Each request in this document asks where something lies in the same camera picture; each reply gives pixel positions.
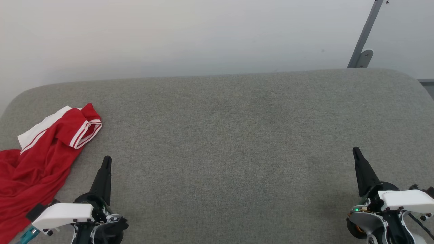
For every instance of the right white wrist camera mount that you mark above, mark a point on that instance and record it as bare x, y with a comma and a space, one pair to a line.
407, 200

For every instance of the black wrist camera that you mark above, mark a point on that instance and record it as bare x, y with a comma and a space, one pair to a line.
35, 211
428, 190

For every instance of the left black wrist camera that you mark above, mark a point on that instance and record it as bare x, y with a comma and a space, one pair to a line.
35, 211

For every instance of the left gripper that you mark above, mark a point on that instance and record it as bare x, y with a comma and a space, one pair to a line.
112, 230

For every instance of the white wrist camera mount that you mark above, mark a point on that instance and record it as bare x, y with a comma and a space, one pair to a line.
407, 200
62, 214

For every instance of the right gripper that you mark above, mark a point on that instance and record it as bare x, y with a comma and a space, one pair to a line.
373, 220

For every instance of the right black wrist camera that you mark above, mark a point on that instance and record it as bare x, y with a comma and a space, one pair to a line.
428, 190

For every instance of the grey metal pole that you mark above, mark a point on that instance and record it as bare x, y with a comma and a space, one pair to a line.
366, 30

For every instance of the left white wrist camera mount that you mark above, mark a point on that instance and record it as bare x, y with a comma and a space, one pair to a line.
62, 214

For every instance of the red white jersey shirt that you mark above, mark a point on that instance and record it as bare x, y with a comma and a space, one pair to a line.
34, 169

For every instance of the dark grey baseboard strip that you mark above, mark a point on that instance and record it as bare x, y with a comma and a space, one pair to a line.
428, 83

